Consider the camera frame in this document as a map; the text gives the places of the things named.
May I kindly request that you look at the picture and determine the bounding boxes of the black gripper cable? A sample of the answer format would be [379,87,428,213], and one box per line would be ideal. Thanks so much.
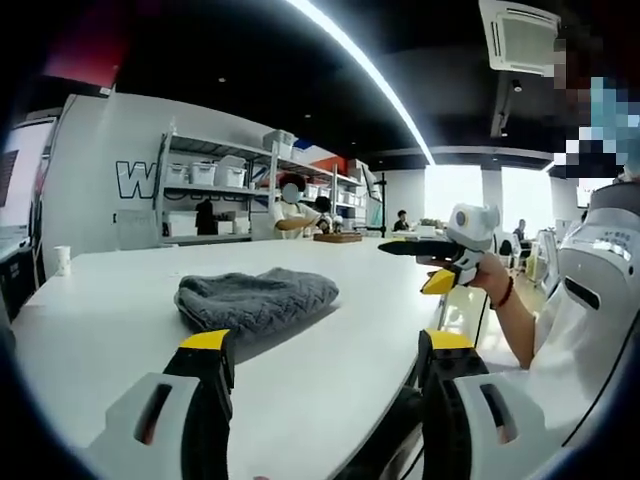
[472,287,489,349]

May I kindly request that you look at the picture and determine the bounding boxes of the white paper cup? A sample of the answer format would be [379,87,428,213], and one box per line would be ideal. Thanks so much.
[53,245,72,278]

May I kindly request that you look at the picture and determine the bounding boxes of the wall screen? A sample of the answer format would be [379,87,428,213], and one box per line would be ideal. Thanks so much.
[0,117,57,244]

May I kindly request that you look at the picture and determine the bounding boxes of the black pole stand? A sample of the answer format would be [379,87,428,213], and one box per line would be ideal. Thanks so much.
[366,171,390,239]

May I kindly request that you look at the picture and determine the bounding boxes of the grey metal shelf rack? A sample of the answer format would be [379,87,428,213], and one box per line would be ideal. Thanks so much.
[156,129,381,247]

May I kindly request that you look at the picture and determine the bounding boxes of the ceiling light strip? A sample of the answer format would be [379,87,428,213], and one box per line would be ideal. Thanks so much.
[288,0,437,165]

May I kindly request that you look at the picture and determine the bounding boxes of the person's right hand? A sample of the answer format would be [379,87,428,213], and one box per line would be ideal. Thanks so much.
[470,252,514,307]

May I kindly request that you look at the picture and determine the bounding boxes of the grey towel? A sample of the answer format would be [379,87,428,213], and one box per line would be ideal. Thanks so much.
[173,267,342,347]

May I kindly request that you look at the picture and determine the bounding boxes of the white worn chest device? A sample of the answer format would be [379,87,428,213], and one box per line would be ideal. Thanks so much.
[553,182,640,401]

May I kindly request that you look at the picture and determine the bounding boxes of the black worn device cable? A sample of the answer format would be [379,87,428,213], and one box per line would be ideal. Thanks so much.
[559,343,640,449]

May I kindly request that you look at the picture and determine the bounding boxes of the brown wooden tray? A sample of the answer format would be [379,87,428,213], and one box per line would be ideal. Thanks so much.
[313,232,363,245]

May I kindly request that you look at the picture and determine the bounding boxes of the ceiling air conditioner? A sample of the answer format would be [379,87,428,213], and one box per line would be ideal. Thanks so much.
[478,0,562,77]

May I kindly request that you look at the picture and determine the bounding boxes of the person's white shirt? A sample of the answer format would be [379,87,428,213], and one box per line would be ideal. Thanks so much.
[528,294,601,434]

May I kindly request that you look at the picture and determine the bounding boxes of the red bead bracelet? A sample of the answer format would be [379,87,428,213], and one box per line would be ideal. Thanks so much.
[489,276,516,310]

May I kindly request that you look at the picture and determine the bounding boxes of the group of white storage boxes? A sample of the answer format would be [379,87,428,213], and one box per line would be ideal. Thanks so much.
[164,128,369,207]

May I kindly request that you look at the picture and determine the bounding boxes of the black bag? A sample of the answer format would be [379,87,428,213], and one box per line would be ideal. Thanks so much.
[194,199,216,237]

